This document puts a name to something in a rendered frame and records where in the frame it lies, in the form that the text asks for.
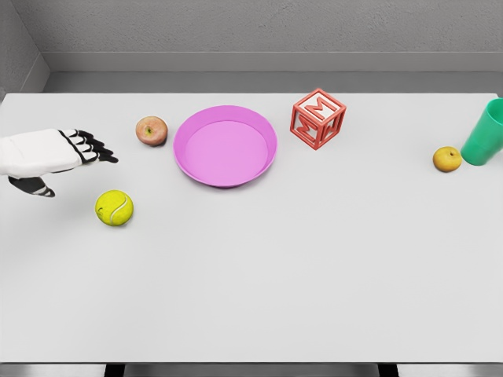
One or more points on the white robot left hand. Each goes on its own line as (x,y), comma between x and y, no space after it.
(43,151)

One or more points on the pink plate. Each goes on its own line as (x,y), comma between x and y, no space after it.
(225,147)

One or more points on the yellow tennis ball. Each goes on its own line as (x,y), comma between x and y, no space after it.
(114,207)

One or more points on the red-yellow apple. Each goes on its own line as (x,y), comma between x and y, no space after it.
(151,131)

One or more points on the red letter block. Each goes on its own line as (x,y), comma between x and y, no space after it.
(317,119)

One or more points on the yellow round fruit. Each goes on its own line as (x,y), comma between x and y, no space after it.
(446,158)

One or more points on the green cup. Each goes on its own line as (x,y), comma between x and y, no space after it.
(482,135)

